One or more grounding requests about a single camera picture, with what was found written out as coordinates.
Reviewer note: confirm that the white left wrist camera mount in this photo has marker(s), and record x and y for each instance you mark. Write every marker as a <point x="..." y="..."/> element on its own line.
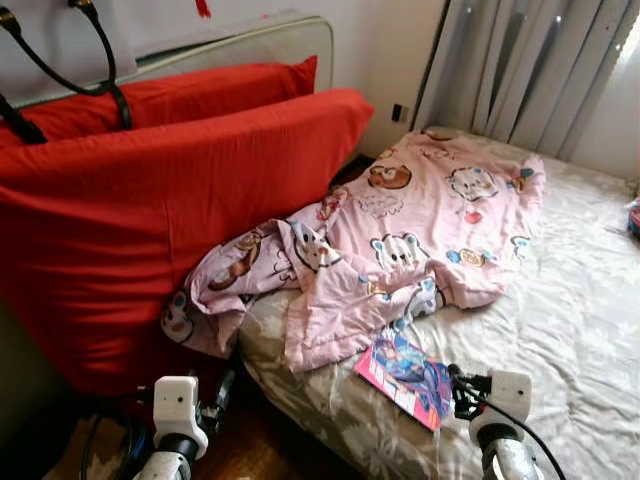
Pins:
<point x="178" y="405"/>

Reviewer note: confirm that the colourful picture book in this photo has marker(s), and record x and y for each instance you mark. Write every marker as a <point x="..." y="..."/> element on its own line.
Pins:
<point x="405" y="375"/>

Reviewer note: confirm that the grey curtain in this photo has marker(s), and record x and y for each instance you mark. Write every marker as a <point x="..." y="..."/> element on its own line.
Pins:
<point x="520" y="70"/>

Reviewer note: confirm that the brown cardboard box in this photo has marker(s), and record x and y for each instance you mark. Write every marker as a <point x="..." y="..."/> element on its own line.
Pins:
<point x="75" y="455"/>

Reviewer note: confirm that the large red pillow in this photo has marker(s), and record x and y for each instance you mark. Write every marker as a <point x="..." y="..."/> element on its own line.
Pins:
<point x="150" y="220"/>

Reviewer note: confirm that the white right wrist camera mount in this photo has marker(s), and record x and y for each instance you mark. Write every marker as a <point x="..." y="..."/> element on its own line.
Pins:
<point x="510" y="395"/>

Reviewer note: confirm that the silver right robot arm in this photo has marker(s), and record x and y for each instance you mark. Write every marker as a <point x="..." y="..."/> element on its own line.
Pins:
<point x="505" y="460"/>

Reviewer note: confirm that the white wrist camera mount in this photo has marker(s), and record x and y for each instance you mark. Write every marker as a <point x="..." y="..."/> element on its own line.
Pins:
<point x="178" y="405"/>
<point x="510" y="395"/>

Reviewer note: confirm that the red wall decoration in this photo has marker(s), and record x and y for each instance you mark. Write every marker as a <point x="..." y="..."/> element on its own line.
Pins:
<point x="203" y="6"/>

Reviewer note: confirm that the dark wall socket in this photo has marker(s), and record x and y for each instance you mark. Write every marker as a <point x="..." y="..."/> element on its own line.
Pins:
<point x="399" y="112"/>

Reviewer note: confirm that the beige padded headboard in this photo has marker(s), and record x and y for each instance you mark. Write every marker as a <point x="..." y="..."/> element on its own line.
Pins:
<point x="280" y="45"/>

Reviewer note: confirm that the small red pillow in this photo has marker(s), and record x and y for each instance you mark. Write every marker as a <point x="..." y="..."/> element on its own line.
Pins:
<point x="200" y="95"/>

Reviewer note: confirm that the pink cartoon print blanket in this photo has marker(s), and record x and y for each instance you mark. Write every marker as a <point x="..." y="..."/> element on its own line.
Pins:
<point x="430" y="200"/>

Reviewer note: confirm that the bed with beige floral cover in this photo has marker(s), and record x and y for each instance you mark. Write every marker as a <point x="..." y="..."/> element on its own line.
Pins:
<point x="560" y="330"/>

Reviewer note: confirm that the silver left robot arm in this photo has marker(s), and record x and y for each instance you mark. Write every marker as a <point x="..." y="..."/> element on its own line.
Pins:
<point x="165" y="465"/>

